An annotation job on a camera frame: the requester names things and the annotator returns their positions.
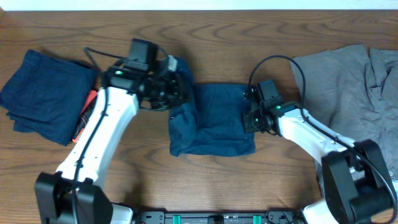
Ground dark blue denim shorts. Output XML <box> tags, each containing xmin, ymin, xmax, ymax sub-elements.
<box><xmin>169</xmin><ymin>58</ymin><xmax>256</xmax><ymax>157</ymax></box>

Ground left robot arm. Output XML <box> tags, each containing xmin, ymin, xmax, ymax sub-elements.
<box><xmin>34</xmin><ymin>39</ymin><xmax>191</xmax><ymax>224</ymax></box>

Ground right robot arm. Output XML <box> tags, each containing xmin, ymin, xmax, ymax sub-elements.
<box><xmin>242</xmin><ymin>80</ymin><xmax>397</xmax><ymax>223</ymax></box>

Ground folded red black garment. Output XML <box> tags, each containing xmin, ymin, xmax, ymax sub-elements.
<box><xmin>72</xmin><ymin>90</ymin><xmax>98</xmax><ymax>143</ymax></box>

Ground grey button shorts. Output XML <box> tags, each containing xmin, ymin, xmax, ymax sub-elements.
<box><xmin>290</xmin><ymin>45</ymin><xmax>397</xmax><ymax>185</ymax></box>

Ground folded navy blue garment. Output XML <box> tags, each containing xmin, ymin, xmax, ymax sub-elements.
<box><xmin>1</xmin><ymin>50</ymin><xmax>96</xmax><ymax>146</ymax></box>

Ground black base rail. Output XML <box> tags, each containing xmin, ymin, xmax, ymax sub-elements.
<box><xmin>136</xmin><ymin>210</ymin><xmax>306</xmax><ymax>224</ymax></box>

